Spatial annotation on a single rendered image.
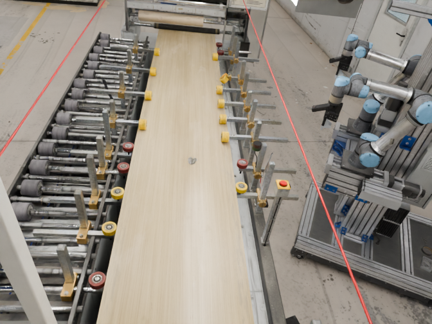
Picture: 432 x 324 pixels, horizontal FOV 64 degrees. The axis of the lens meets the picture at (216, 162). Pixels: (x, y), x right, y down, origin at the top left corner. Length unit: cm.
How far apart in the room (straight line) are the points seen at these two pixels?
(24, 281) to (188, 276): 98
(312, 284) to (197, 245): 139
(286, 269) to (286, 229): 43
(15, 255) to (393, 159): 241
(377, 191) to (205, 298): 140
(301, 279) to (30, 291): 236
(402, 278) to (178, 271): 195
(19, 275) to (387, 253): 285
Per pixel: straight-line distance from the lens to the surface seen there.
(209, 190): 225
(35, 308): 116
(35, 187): 245
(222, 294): 182
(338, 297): 312
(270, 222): 213
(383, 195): 260
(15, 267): 100
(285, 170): 260
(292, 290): 301
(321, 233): 318
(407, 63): 280
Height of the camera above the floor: 247
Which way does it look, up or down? 40 degrees down
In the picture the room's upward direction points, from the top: 8 degrees clockwise
